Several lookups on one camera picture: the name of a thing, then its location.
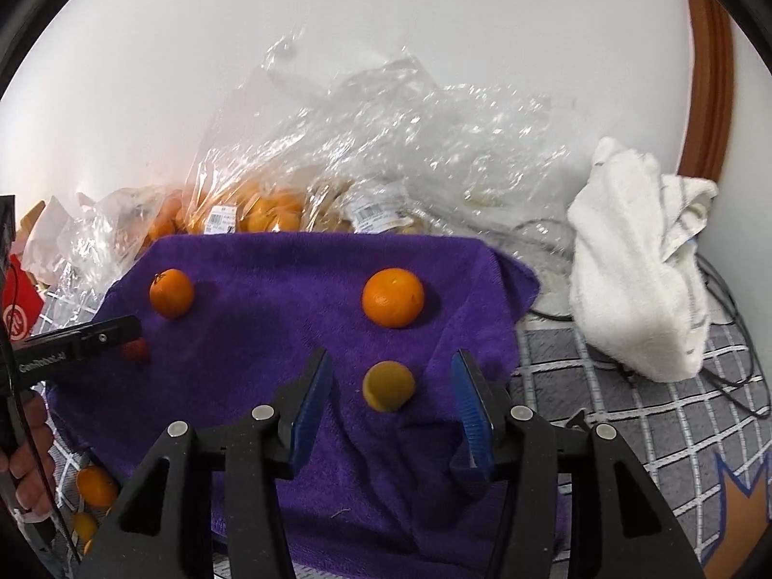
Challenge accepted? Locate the white towel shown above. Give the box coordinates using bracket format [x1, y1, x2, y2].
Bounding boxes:
[568, 138, 720, 383]

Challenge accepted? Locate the mandarin orange with stem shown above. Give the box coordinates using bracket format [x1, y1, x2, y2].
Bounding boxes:
[149, 268, 195, 319]

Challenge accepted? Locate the brown wooden door frame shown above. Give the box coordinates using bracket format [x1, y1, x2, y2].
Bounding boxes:
[678, 0, 735, 183]

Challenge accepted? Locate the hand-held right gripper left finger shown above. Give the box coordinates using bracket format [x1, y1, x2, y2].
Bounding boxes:
[78, 346, 335, 579]

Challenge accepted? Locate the grey checkered blanket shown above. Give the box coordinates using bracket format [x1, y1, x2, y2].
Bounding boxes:
[12, 277, 772, 579]

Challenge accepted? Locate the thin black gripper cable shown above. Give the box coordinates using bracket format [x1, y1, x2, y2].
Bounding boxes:
[0, 262, 82, 565]

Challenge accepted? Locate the clear bag of oranges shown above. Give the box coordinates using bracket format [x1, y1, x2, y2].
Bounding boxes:
[181, 66, 315, 237]

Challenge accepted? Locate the red paper bag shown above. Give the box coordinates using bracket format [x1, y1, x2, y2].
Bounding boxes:
[1, 256, 47, 345]

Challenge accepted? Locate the person's left hand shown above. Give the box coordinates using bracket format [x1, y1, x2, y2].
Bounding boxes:
[0, 395, 56, 516]

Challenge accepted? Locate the yellow-green plum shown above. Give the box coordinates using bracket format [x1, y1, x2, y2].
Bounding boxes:
[362, 360, 416, 414]

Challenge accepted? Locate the crumpled clear plastic bag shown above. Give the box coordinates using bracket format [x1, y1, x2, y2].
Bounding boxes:
[60, 187, 182, 290]

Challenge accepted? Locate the clear bag of brown fruit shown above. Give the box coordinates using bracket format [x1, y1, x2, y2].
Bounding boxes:
[307, 57, 580, 251]

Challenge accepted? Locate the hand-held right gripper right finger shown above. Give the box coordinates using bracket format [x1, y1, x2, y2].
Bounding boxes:
[449, 348, 706, 579]

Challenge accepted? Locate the large mandarin orange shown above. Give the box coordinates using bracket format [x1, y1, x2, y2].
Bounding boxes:
[362, 267, 426, 330]

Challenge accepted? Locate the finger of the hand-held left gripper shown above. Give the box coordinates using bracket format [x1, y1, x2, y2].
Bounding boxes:
[12, 315, 144, 385]

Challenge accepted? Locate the purple towel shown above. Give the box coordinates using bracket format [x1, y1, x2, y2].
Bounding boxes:
[45, 232, 542, 579]

